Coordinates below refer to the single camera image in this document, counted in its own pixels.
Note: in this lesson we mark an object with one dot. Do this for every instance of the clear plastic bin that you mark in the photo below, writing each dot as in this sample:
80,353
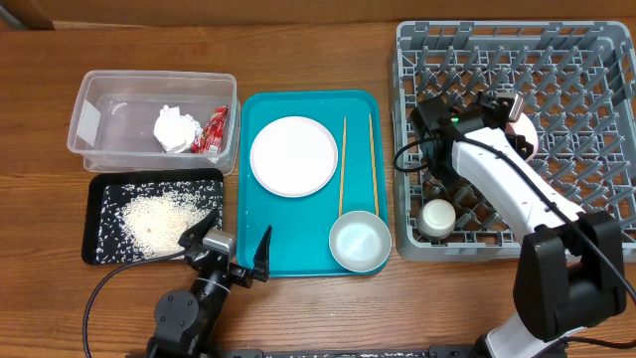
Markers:
115,112

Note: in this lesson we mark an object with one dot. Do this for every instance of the grey dish rack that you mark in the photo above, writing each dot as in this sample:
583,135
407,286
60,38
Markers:
578,82

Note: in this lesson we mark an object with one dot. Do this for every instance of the grey-rimmed white bowl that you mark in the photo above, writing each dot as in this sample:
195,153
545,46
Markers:
360,241

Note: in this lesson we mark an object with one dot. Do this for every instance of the white plastic cup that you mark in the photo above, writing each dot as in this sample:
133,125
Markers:
436,219

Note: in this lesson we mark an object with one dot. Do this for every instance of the white round plate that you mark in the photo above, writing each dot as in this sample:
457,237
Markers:
293,156

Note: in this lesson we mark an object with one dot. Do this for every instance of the red snack wrapper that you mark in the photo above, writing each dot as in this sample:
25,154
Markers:
210,140

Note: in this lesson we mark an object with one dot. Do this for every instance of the black tray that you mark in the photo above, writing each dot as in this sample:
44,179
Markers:
99,182

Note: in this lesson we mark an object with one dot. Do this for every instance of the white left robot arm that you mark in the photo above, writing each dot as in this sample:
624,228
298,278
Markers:
185,318

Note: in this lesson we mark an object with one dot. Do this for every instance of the teal serving tray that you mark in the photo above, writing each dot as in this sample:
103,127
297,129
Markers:
299,243

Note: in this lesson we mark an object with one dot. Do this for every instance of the spilled rice pile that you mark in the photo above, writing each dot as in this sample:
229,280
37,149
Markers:
143,221

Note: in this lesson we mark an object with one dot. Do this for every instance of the wooden chopstick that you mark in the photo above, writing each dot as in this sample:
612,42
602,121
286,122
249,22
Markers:
343,167
374,165

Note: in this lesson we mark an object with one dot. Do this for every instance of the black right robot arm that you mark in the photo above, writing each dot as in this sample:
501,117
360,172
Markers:
570,273

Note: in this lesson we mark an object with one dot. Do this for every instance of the pink bowl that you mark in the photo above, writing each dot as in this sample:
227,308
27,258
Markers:
525,127

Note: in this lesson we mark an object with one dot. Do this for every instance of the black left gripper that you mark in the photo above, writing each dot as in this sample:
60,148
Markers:
245,275

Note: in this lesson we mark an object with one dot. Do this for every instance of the white napkin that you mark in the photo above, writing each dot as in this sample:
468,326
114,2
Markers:
176,132

